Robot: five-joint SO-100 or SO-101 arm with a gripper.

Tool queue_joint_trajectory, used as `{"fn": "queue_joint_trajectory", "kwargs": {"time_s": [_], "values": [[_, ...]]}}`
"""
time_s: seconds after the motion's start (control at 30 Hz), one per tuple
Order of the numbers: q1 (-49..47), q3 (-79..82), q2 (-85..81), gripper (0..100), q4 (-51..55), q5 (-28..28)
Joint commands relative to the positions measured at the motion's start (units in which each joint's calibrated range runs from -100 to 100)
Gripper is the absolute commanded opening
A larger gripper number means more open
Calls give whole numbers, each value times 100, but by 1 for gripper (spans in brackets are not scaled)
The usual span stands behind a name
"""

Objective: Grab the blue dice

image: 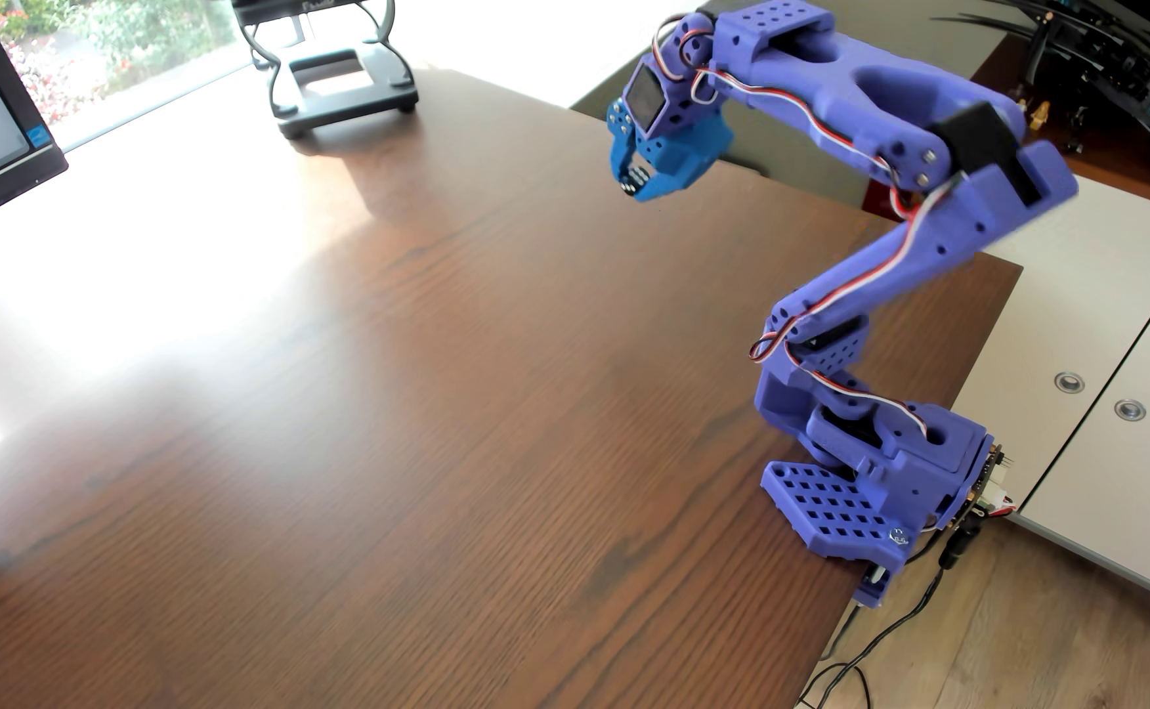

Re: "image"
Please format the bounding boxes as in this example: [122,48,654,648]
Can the small controller circuit board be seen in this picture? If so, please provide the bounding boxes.
[969,445,1019,520]

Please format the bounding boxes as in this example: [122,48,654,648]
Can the white cabinet with wooden top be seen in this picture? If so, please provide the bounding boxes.
[861,34,1150,641]

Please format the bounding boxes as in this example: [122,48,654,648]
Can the red white black forearm cable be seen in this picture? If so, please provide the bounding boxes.
[690,71,931,216]

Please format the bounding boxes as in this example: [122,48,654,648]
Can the black laptop stand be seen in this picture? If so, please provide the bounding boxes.
[230,0,421,140]

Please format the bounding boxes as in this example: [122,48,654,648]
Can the black power cable with plug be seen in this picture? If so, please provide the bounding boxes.
[796,517,985,709]

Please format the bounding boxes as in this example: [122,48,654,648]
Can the thin black cable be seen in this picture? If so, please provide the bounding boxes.
[816,603,874,709]

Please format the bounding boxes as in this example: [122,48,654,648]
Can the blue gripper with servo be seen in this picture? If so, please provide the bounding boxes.
[607,54,734,203]

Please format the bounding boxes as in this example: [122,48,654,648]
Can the purple robot base with grid plate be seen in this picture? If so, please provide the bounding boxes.
[760,398,994,607]

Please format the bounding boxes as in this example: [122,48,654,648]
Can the red white black upper-arm cable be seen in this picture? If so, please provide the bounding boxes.
[750,175,962,439]

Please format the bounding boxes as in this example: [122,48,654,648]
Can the red white black wrist cable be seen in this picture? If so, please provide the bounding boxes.
[652,12,719,104]

